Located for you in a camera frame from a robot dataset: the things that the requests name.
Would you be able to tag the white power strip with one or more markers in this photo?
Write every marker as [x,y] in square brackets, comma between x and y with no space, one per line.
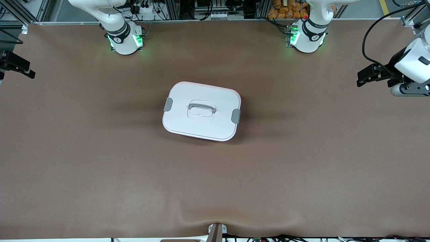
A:
[144,11]

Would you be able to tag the white terminal block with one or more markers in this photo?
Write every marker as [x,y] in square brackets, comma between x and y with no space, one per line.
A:
[219,15]

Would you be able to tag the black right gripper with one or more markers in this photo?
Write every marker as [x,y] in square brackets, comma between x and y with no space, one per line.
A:
[7,61]

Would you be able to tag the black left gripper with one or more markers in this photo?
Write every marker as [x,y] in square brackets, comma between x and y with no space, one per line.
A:
[390,68]

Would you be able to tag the metal table edge bracket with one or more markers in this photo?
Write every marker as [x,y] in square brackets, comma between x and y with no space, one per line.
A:
[216,233]

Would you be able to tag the orange mesh bag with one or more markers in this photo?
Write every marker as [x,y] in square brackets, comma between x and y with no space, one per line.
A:
[285,11]

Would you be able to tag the silver table edge rail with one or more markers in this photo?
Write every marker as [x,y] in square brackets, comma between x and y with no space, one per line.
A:
[168,21]

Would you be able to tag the white box lid grey latches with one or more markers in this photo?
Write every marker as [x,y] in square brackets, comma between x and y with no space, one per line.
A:
[201,127]

